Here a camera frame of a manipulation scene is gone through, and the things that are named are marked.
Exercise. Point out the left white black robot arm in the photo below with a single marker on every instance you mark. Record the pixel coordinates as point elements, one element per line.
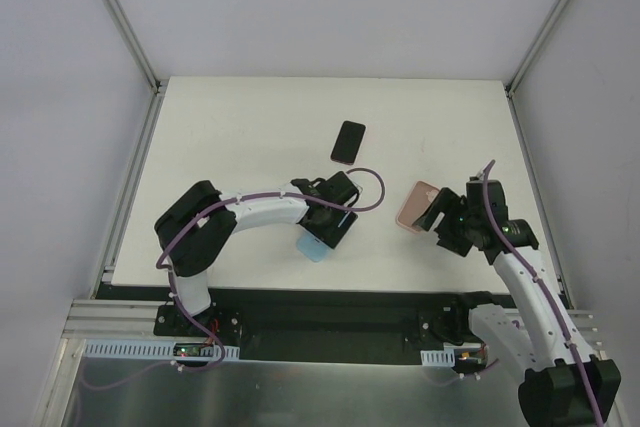
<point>194,230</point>

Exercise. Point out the light blue phone case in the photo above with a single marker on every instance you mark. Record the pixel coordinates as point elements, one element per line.
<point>312,248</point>

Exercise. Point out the white cable duct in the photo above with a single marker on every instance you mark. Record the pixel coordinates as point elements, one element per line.
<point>158,350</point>
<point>438,358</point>

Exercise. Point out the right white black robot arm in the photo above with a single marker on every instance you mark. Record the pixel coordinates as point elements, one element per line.
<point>561,381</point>

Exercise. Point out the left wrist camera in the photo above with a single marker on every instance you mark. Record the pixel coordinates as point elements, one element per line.
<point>357,186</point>

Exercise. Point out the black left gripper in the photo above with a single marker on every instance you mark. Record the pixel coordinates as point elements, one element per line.
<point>329,231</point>

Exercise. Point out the black smartphone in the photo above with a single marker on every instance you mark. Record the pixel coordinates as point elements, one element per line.
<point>348,142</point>

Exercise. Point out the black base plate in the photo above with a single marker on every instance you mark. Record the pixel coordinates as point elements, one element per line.
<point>344,327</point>

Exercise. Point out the metal front sheet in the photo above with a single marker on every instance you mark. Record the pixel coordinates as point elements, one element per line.
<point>130,392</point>

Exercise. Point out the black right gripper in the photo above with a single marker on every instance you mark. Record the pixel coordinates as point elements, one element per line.
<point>445,217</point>

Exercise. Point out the right white cable duct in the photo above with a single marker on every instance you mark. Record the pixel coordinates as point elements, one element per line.
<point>438,358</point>

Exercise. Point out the pink phone case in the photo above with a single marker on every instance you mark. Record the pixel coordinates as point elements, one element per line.
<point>420,197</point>

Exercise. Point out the left white cable duct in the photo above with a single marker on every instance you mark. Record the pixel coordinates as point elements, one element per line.
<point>158,350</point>

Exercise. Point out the left aluminium frame post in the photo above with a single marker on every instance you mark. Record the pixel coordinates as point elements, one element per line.
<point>125,29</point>

